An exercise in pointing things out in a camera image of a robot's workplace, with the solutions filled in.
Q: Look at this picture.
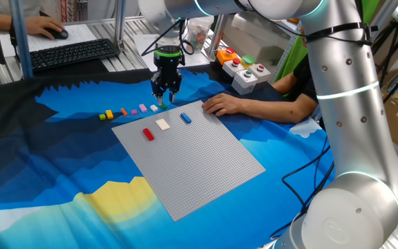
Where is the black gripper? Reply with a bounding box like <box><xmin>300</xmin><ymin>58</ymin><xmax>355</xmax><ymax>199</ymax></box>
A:
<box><xmin>151</xmin><ymin>57</ymin><xmax>185</xmax><ymax>107</ymax></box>

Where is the large white Lego plate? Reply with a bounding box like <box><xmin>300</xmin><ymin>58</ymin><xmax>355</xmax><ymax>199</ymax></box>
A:
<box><xmin>155</xmin><ymin>118</ymin><xmax>171</xmax><ymax>131</ymax></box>

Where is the gray Lego baseplate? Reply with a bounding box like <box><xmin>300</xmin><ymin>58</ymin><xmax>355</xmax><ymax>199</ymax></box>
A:
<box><xmin>111</xmin><ymin>100</ymin><xmax>267</xmax><ymax>222</ymax></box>

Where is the second person's forearm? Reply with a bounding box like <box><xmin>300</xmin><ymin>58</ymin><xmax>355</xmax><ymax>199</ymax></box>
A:
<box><xmin>0</xmin><ymin>12</ymin><xmax>29</xmax><ymax>33</ymax></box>

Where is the person's right forearm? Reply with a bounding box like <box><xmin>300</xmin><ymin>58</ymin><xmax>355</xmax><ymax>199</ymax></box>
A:
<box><xmin>270</xmin><ymin>71</ymin><xmax>299</xmax><ymax>95</ymax></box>

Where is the person's left forearm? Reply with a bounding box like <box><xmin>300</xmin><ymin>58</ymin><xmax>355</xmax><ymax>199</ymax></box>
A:
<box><xmin>238</xmin><ymin>93</ymin><xmax>319</xmax><ymax>125</ymax></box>

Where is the clear cup of Lego pieces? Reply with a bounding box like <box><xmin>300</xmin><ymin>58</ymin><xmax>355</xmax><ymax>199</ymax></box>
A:
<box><xmin>187</xmin><ymin>16</ymin><xmax>215</xmax><ymax>54</ymax></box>

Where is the person's left hand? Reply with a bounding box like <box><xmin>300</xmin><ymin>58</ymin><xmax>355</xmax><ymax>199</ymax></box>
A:
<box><xmin>201</xmin><ymin>92</ymin><xmax>243</xmax><ymax>118</ymax></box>

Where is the second person's hand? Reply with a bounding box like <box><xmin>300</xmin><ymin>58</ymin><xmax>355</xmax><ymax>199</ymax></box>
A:
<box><xmin>25</xmin><ymin>16</ymin><xmax>65</xmax><ymax>37</ymax></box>

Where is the printed white paper sheet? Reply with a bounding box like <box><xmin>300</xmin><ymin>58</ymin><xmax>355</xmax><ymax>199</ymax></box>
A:
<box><xmin>133</xmin><ymin>33</ymin><xmax>211</xmax><ymax>73</ymax></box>

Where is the orange plastic object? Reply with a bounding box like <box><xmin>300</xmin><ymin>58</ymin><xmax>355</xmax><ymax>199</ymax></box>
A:
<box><xmin>215</xmin><ymin>47</ymin><xmax>238</xmax><ymax>66</ymax></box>

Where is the white box red button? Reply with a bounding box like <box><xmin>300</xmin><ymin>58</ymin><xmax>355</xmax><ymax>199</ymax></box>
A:
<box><xmin>247</xmin><ymin>63</ymin><xmax>272</xmax><ymax>84</ymax></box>
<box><xmin>222</xmin><ymin>59</ymin><xmax>245</xmax><ymax>78</ymax></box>

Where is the white box green button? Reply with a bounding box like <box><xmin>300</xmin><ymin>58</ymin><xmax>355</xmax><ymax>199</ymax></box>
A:
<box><xmin>231</xmin><ymin>68</ymin><xmax>259</xmax><ymax>95</ymax></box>

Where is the plain white paper sheet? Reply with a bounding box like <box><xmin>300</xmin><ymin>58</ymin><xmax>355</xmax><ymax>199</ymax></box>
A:
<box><xmin>0</xmin><ymin>23</ymin><xmax>98</xmax><ymax>59</ymax></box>

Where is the black computer keyboard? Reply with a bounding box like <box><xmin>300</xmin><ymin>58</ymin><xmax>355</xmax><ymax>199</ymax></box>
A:
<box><xmin>29</xmin><ymin>37</ymin><xmax>122</xmax><ymax>73</ymax></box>

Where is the white cardboard box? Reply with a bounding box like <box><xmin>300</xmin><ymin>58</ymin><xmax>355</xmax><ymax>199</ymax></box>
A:
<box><xmin>221</xmin><ymin>12</ymin><xmax>292</xmax><ymax>67</ymax></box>

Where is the black computer mouse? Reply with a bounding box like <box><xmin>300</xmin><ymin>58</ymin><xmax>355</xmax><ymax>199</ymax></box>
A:
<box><xmin>45</xmin><ymin>27</ymin><xmax>70</xmax><ymax>40</ymax></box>

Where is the white metal shelf rack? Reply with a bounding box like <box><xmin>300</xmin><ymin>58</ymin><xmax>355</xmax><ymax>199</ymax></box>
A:
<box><xmin>271</xmin><ymin>19</ymin><xmax>303</xmax><ymax>75</ymax></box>

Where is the blue landscape print cloth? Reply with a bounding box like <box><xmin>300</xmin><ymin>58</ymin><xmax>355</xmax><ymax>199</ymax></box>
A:
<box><xmin>0</xmin><ymin>67</ymin><xmax>337</xmax><ymax>249</ymax></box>

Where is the red white striped pole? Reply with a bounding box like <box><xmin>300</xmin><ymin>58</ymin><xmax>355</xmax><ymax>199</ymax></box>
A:
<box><xmin>59</xmin><ymin>0</ymin><xmax>68</xmax><ymax>24</ymax></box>

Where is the bright green fabric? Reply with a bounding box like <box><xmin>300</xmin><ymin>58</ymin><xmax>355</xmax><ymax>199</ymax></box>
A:
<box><xmin>275</xmin><ymin>0</ymin><xmax>381</xmax><ymax>82</ymax></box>

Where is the white garment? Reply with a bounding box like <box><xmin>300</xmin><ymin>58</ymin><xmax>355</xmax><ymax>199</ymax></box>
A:
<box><xmin>0</xmin><ymin>0</ymin><xmax>44</xmax><ymax>18</ymax></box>

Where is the black tripod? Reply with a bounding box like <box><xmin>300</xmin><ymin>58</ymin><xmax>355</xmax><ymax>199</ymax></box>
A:
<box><xmin>371</xmin><ymin>20</ymin><xmax>398</xmax><ymax>104</ymax></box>

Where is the green flange ring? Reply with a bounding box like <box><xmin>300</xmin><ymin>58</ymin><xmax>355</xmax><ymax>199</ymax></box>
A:
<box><xmin>153</xmin><ymin>48</ymin><xmax>182</xmax><ymax>59</ymax></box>

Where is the aluminium frame post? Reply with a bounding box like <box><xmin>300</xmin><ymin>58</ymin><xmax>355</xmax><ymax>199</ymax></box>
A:
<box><xmin>204</xmin><ymin>14</ymin><xmax>229</xmax><ymax>62</ymax></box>
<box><xmin>113</xmin><ymin>0</ymin><xmax>128</xmax><ymax>51</ymax></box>
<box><xmin>10</xmin><ymin>0</ymin><xmax>35</xmax><ymax>80</ymax></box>
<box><xmin>311</xmin><ymin>103</ymin><xmax>325</xmax><ymax>122</ymax></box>

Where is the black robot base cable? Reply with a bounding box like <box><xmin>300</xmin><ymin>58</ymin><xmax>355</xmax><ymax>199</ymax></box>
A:
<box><xmin>269</xmin><ymin>136</ymin><xmax>337</xmax><ymax>240</ymax></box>

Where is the black cable strap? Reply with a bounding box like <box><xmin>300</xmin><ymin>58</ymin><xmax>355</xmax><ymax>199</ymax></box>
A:
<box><xmin>304</xmin><ymin>22</ymin><xmax>379</xmax><ymax>46</ymax></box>

